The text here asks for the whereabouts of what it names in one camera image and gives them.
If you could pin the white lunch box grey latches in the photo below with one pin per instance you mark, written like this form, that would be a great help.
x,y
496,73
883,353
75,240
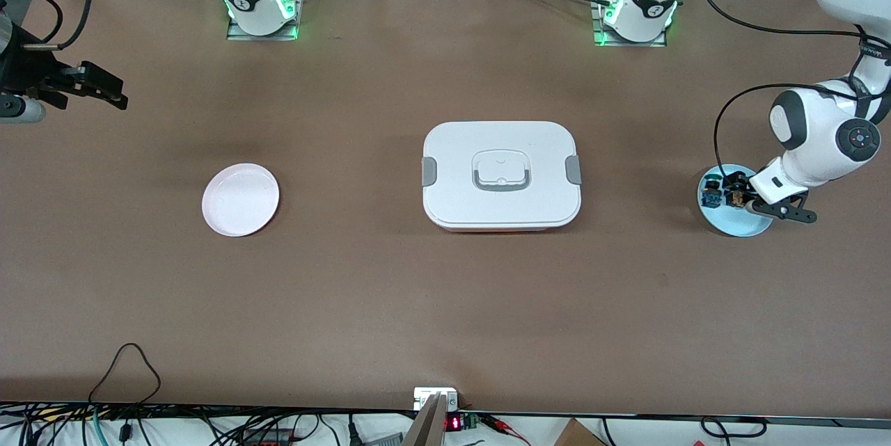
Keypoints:
x,y
501,209

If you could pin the red clip leads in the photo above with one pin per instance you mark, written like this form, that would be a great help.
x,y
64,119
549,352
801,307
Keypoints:
x,y
505,426

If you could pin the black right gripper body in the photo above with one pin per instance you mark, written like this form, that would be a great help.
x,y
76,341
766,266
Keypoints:
x,y
26,70

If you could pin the white mounting block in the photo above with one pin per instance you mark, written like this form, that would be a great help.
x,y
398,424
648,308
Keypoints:
x,y
421,396

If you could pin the pink round plate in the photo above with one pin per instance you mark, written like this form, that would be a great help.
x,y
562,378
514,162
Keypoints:
x,y
240,200

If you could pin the red digit display module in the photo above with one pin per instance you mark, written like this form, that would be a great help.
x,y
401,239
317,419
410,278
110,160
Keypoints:
x,y
454,423

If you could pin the brown cardboard piece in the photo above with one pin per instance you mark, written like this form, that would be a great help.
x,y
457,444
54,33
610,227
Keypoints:
x,y
578,434

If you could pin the light blue round plate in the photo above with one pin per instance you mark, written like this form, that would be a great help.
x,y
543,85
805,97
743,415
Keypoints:
x,y
731,223

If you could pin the orange push-button switch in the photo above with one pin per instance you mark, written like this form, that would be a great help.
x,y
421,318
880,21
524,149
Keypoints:
x,y
735,199

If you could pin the aluminium profile bar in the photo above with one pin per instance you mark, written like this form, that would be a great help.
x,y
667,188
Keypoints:
x,y
426,425

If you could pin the blue push-button switch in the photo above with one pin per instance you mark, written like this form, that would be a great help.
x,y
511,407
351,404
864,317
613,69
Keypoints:
x,y
711,192

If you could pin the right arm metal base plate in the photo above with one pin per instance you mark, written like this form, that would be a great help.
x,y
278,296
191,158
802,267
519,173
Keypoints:
x,y
299,8

